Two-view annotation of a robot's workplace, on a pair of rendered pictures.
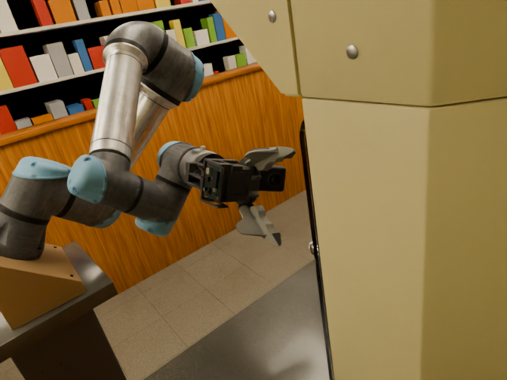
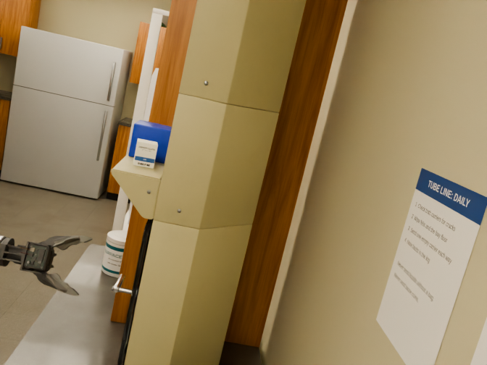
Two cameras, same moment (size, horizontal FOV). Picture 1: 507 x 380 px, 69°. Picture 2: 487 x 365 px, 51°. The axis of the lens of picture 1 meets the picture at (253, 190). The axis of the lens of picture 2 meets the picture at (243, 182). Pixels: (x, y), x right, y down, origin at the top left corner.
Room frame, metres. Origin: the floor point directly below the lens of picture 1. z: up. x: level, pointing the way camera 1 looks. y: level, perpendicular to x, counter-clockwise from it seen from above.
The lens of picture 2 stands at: (-0.39, 0.88, 1.77)
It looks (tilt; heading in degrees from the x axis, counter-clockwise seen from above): 11 degrees down; 298
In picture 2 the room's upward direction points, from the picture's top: 13 degrees clockwise
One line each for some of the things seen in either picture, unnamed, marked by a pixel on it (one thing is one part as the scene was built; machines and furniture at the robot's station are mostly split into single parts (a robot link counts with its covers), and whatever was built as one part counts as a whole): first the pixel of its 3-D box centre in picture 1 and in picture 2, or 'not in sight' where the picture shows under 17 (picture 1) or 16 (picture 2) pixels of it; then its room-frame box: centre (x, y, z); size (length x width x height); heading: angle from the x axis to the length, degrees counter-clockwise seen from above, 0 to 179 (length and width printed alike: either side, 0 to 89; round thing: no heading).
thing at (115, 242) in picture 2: not in sight; (121, 253); (0.85, -0.62, 1.01); 0.13 x 0.13 x 0.15
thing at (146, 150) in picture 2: not in sight; (145, 153); (0.42, -0.12, 1.54); 0.05 x 0.05 x 0.06; 41
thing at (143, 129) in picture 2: not in sight; (151, 141); (0.49, -0.22, 1.55); 0.10 x 0.10 x 0.09; 34
